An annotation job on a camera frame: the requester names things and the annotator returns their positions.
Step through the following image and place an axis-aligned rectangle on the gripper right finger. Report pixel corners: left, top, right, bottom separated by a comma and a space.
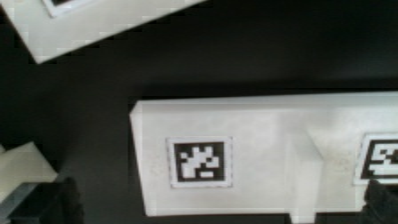
360, 180, 398, 224

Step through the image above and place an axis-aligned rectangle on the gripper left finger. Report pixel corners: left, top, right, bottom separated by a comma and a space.
0, 178, 84, 224

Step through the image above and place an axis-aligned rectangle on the white cabinet body box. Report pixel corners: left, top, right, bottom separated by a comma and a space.
0, 142, 59, 200

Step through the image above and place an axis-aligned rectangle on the white cabinet door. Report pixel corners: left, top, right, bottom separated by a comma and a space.
0, 0, 207, 64
130, 92, 398, 224

